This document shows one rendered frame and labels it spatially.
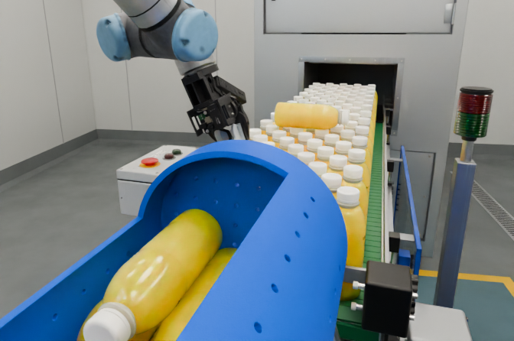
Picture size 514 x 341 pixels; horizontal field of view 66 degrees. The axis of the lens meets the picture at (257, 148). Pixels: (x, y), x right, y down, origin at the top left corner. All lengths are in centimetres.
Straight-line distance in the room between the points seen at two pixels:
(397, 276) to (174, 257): 38
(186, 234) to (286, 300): 20
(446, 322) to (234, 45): 423
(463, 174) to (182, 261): 69
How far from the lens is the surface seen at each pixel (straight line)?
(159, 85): 511
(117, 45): 69
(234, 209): 56
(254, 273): 30
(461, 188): 99
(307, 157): 89
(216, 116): 74
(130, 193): 87
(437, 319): 87
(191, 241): 48
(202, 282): 48
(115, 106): 541
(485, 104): 94
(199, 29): 59
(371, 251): 96
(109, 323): 40
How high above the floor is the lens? 137
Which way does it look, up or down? 16 degrees down
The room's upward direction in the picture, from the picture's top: straight up
